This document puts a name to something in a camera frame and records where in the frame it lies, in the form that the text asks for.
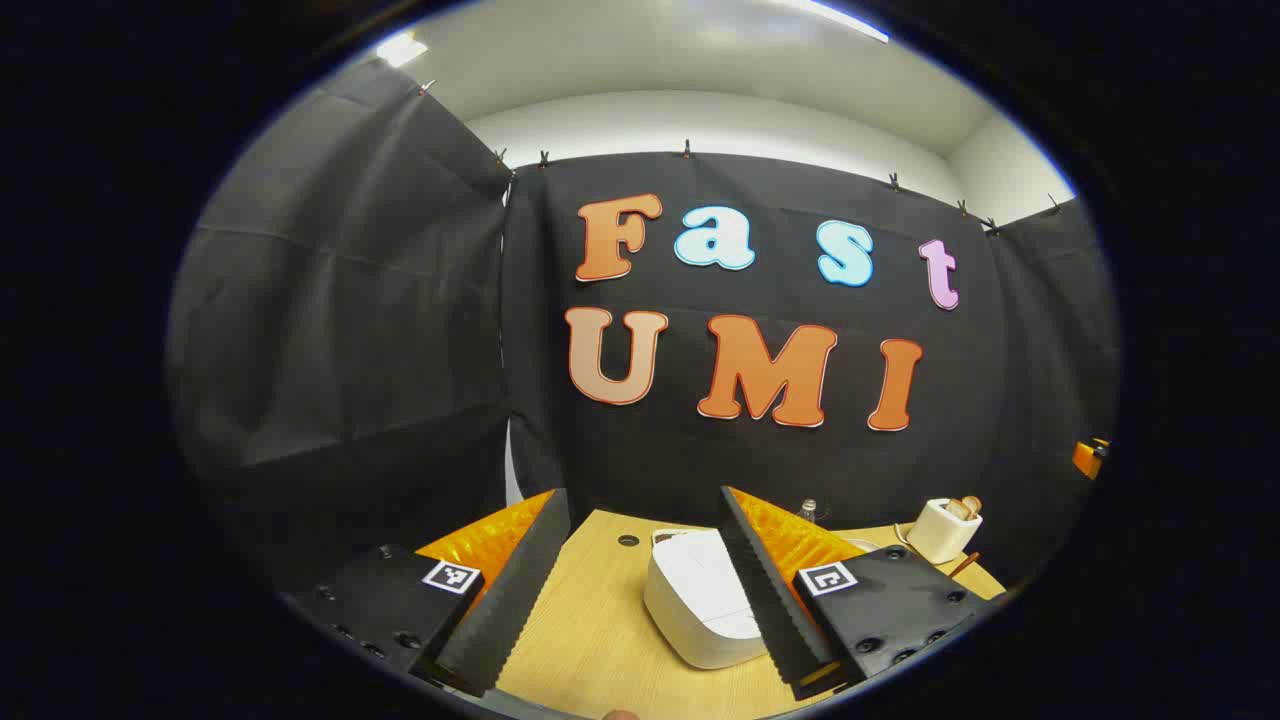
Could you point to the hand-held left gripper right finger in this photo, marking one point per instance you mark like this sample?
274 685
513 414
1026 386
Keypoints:
770 610

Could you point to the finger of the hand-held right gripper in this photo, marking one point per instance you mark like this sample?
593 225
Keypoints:
1088 458

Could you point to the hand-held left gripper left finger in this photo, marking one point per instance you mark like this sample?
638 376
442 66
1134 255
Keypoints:
510 600

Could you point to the white rice cooker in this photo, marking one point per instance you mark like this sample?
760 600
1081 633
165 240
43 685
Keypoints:
700 600

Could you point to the clear plastic water bottle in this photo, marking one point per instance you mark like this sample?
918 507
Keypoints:
808 510

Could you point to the brown round-topped toast slice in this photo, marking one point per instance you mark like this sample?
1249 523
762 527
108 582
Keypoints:
972 504

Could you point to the pale square toast slice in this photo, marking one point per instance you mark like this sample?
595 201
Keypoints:
955 510

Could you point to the white toaster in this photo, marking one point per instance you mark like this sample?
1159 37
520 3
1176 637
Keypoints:
935 540

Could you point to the ceiling light panel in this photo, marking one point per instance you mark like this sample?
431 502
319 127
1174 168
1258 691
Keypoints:
400 48

